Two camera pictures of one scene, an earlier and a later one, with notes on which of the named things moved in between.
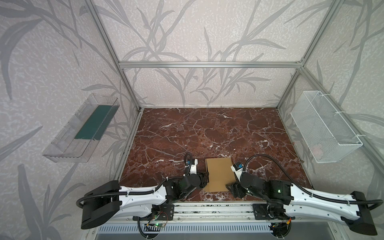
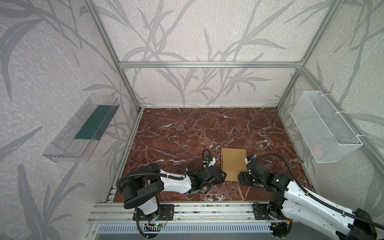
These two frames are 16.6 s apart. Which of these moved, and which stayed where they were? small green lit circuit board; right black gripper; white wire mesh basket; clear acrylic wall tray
Moved: right black gripper
Stayed: small green lit circuit board; clear acrylic wall tray; white wire mesh basket
